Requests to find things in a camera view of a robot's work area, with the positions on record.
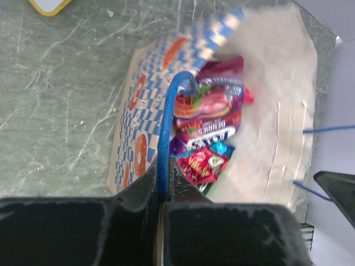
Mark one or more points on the purple Fox's berries candy bag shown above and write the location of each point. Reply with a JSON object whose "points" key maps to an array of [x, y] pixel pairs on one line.
{"points": [[214, 112]]}

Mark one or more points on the red small snack packet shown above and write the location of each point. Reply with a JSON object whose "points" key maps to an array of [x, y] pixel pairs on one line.
{"points": [[202, 166]]}

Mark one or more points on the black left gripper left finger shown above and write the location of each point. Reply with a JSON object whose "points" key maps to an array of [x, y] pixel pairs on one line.
{"points": [[117, 230]]}

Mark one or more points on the checkered blue paper bag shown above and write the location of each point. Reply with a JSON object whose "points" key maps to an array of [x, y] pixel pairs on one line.
{"points": [[281, 68]]}

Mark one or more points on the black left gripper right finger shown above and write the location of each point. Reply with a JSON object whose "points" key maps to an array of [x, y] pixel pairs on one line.
{"points": [[197, 231]]}

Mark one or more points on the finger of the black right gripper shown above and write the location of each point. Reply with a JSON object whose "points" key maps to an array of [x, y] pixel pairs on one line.
{"points": [[340, 189]]}

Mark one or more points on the yellow framed whiteboard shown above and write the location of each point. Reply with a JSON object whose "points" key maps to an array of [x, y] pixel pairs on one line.
{"points": [[49, 8]]}

